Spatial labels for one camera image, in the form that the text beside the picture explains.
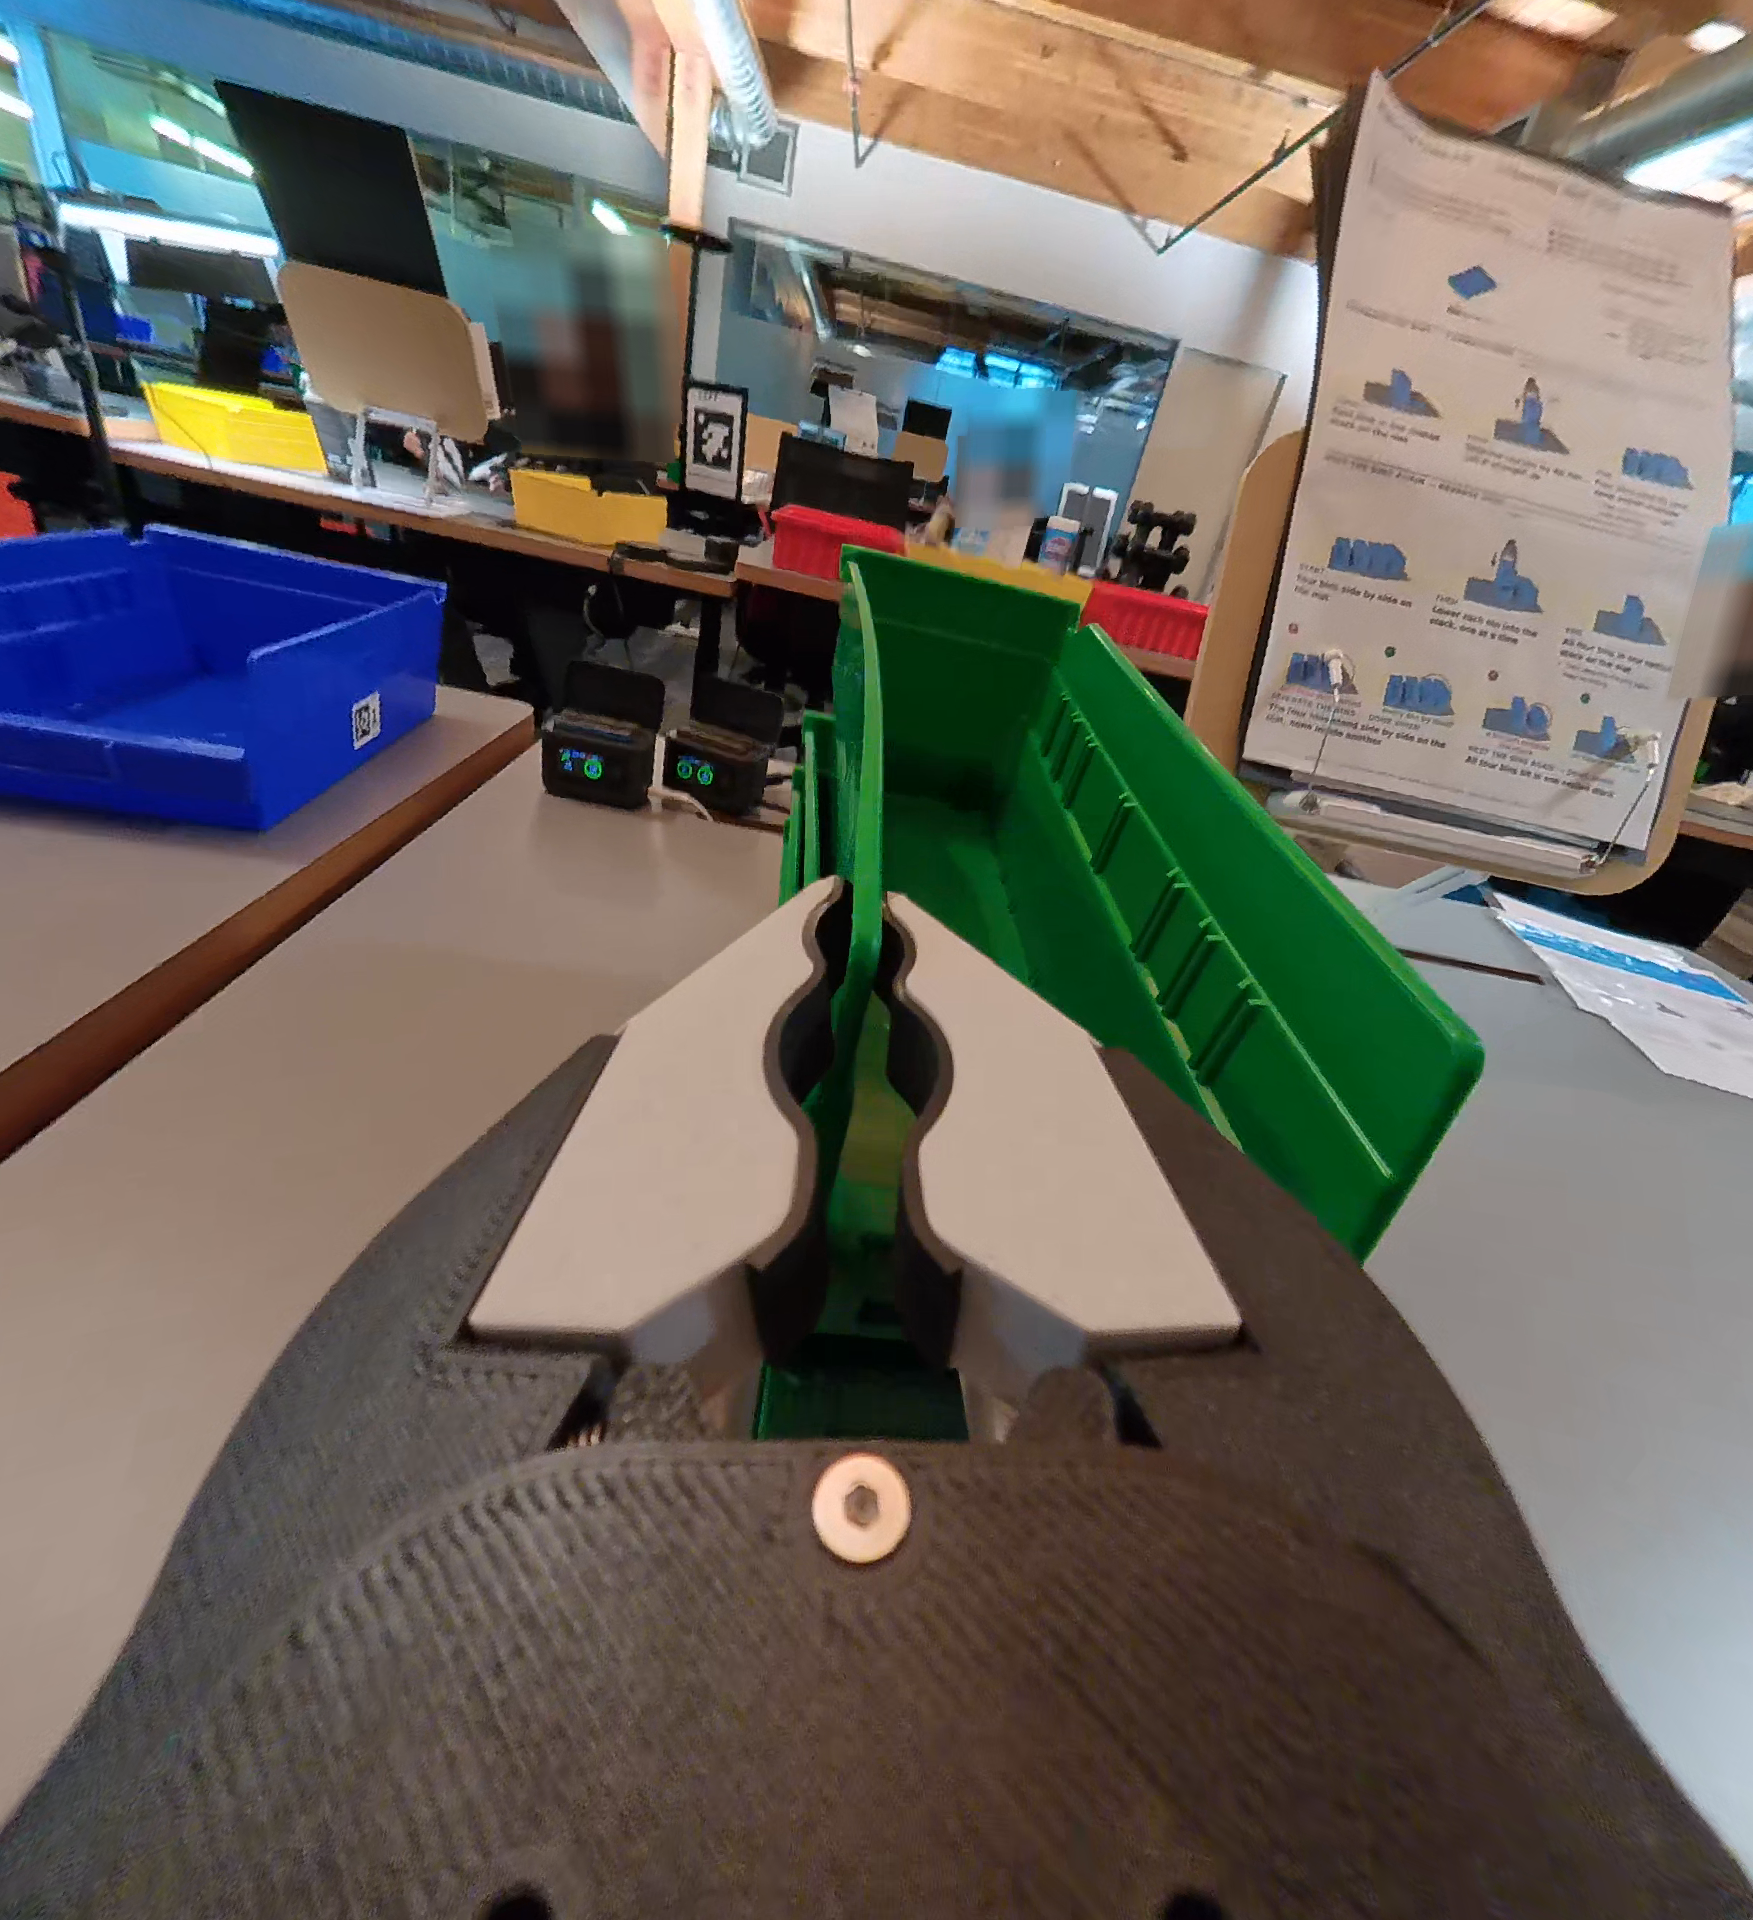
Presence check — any blue plastic bin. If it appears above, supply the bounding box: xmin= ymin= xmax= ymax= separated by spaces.
xmin=0 ymin=523 xmax=449 ymax=834

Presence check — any green plastic bin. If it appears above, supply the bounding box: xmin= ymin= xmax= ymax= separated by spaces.
xmin=756 ymin=543 xmax=1489 ymax=1446
xmin=778 ymin=708 xmax=846 ymax=911

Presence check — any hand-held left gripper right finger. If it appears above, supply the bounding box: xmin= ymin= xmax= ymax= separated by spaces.
xmin=879 ymin=890 xmax=1243 ymax=1440

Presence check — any black white marker sign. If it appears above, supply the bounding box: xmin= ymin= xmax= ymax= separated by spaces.
xmin=679 ymin=381 xmax=753 ymax=502

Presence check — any black dumbbell rack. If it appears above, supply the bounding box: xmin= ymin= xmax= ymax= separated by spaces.
xmin=1115 ymin=502 xmax=1205 ymax=588

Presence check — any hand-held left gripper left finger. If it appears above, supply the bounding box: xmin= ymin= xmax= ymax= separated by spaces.
xmin=465 ymin=873 xmax=857 ymax=1435

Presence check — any wooden board document stand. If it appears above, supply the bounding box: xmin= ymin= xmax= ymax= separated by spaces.
xmin=275 ymin=258 xmax=502 ymax=502

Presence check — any printed instruction sheet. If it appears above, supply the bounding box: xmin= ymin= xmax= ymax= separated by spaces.
xmin=1243 ymin=74 xmax=1740 ymax=857

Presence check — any black flat panel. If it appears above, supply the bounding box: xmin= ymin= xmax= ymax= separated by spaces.
xmin=213 ymin=84 xmax=446 ymax=301

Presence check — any large yellow bin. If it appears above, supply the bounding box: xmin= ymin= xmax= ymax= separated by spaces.
xmin=510 ymin=470 xmax=668 ymax=549
xmin=143 ymin=378 xmax=329 ymax=477

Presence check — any wooden top work table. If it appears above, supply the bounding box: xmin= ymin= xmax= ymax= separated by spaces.
xmin=0 ymin=377 xmax=741 ymax=708
xmin=734 ymin=554 xmax=1212 ymax=682

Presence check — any silver ventilation duct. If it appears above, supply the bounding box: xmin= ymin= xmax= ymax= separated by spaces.
xmin=688 ymin=0 xmax=795 ymax=189
xmin=1552 ymin=0 xmax=1753 ymax=169

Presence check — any red plastic bin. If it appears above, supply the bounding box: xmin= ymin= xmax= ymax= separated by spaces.
xmin=1079 ymin=577 xmax=1212 ymax=664
xmin=768 ymin=506 xmax=909 ymax=586

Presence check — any grey desk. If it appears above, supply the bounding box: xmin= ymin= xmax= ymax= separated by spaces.
xmin=0 ymin=743 xmax=1753 ymax=1878
xmin=0 ymin=682 xmax=534 ymax=1224

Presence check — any black power adapter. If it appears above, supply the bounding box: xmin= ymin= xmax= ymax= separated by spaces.
xmin=661 ymin=674 xmax=790 ymax=820

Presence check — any blue header paper sheet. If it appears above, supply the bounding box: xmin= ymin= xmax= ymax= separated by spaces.
xmin=1491 ymin=893 xmax=1753 ymax=1117

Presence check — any black charging case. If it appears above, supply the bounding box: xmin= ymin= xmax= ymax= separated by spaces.
xmin=539 ymin=660 xmax=668 ymax=812

